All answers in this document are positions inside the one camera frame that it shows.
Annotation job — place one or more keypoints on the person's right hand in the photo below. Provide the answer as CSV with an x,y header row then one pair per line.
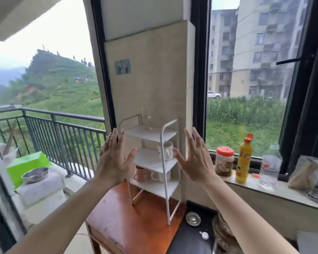
x,y
198,163

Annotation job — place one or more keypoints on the person's left hand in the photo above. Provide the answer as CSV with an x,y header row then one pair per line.
x,y
112,166

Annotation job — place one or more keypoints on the person's left thumb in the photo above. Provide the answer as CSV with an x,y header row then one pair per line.
x,y
131,157

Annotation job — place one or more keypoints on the person's right thumb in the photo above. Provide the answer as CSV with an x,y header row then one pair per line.
x,y
179,157

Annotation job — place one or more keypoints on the person's right forearm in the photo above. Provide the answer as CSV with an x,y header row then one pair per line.
x,y
249,222

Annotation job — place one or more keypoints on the person's left forearm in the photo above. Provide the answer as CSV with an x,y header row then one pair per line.
x,y
61,222

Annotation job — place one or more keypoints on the tall white mug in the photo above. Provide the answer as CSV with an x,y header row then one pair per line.
x,y
167,151

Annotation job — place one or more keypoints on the pink mug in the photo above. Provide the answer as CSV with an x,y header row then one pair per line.
x,y
143,175

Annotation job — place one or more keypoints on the white three-tier shelf rack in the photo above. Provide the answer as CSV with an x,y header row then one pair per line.
x,y
137,134

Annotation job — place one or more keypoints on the short white mug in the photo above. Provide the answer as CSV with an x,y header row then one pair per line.
x,y
163,177

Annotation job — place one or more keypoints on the clear drinking glass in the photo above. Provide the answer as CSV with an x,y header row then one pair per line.
x,y
147,121

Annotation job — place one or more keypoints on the red-lidded plastic jar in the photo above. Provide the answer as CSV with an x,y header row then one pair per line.
x,y
224,162

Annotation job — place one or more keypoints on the brown wooden table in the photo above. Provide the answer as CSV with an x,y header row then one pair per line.
x,y
127,222

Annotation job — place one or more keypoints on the yellow bottle with red cap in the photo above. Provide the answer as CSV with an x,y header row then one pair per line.
x,y
244,162

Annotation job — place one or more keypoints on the white car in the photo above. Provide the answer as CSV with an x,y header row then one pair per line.
x,y
214,95

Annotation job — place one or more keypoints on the small red cap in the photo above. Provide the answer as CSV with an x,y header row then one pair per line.
x,y
255,176

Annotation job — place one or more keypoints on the small white object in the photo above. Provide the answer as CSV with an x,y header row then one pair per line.
x,y
204,235

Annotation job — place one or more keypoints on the black stovetop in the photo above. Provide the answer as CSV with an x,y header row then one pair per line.
x,y
185,240

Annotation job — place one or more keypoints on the dark metal balcony railing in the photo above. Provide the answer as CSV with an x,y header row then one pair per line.
x,y
55,115

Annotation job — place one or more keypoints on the clear plastic bottle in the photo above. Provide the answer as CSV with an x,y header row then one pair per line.
x,y
269,169

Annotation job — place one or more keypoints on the white foam box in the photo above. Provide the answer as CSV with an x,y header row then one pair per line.
x,y
45,193

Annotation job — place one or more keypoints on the metal bowl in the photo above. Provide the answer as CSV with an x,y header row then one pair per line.
x,y
35,175

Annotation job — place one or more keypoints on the green box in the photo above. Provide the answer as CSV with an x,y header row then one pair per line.
x,y
23,163

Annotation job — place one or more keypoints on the clear plastic bag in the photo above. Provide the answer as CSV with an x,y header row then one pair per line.
x,y
304,174

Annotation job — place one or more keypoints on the grey apartment building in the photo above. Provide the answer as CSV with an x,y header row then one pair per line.
x,y
254,50

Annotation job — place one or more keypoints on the black window frame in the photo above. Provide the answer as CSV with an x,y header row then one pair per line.
x,y
201,76

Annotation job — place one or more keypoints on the metal wall hook plate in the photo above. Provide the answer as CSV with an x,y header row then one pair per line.
x,y
122,67

